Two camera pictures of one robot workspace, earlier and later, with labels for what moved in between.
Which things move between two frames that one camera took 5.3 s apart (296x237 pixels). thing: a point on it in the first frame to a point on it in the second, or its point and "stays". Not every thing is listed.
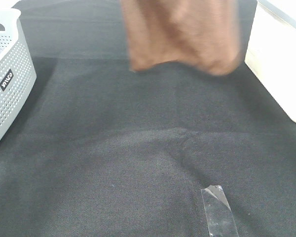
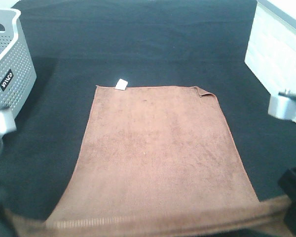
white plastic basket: x=276 y=53 stays
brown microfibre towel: x=203 y=34 to x=158 y=161
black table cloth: x=100 y=150 stays
